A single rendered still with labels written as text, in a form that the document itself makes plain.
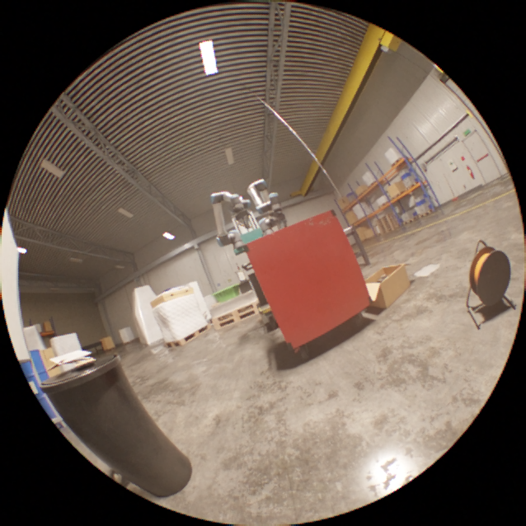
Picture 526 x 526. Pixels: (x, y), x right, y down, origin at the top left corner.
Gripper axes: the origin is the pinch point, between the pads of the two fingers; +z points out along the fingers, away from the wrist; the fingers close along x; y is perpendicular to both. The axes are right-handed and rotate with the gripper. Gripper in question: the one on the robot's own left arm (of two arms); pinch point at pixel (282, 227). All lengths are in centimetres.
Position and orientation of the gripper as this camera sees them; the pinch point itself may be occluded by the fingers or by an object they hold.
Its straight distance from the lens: 147.6
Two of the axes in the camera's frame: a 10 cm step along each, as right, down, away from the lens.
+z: 2.5, 9.7, -0.3
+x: 5.8, -1.3, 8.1
